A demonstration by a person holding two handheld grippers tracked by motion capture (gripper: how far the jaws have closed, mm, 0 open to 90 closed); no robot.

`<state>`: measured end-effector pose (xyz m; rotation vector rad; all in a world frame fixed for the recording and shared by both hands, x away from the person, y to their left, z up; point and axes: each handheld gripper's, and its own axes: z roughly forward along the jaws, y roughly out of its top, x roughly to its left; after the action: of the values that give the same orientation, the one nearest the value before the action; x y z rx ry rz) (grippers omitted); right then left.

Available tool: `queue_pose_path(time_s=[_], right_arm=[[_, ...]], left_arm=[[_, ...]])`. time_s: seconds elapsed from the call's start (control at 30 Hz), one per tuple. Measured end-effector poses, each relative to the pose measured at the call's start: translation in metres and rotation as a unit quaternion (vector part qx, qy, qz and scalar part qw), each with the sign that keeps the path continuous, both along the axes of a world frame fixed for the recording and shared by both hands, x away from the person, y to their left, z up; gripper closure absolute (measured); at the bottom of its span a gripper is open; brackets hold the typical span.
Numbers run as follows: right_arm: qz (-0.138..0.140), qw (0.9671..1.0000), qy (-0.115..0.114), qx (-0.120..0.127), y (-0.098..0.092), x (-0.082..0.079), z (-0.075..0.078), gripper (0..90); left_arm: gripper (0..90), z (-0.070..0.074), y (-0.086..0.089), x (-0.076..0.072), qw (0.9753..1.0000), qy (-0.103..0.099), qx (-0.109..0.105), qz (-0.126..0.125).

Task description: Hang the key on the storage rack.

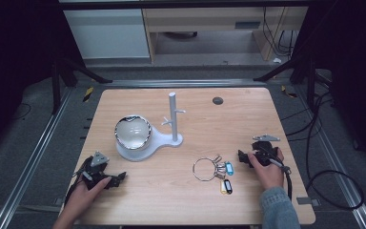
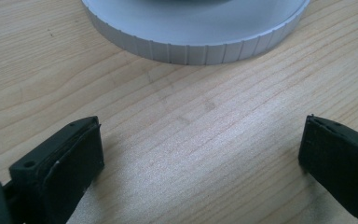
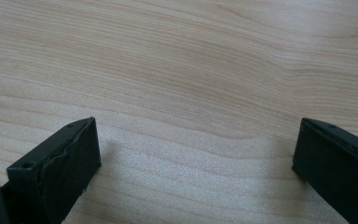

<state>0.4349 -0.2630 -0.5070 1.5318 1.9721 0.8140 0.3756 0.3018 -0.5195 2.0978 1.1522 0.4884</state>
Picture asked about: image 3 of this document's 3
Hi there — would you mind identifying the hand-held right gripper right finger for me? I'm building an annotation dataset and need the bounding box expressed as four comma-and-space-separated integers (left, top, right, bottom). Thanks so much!
291, 117, 358, 224

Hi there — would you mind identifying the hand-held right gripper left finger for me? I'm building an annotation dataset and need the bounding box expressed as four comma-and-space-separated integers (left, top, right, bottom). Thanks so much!
0, 116, 103, 224

